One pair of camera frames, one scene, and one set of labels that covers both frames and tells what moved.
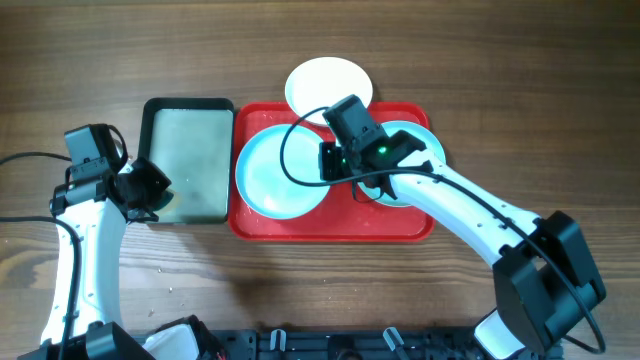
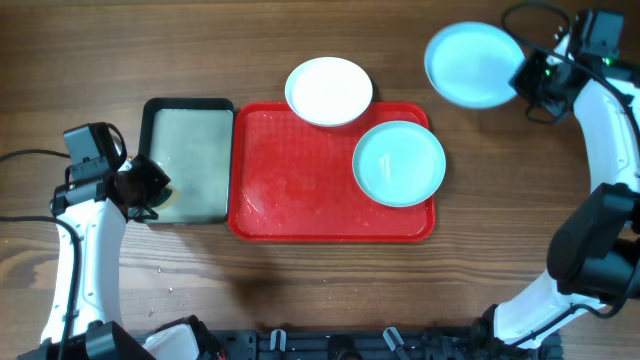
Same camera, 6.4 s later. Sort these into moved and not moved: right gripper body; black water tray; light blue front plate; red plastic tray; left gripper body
Moved: light blue front plate; right gripper body
Not moved: left gripper body; black water tray; red plastic tray
